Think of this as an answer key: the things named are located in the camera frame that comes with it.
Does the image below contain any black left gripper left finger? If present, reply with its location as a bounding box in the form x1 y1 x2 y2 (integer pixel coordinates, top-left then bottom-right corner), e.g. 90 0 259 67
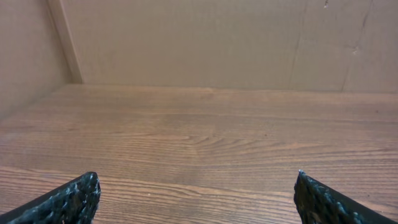
1 172 101 224

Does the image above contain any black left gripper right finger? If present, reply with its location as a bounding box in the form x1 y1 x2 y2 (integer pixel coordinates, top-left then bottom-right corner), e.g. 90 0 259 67
294 170 397 224

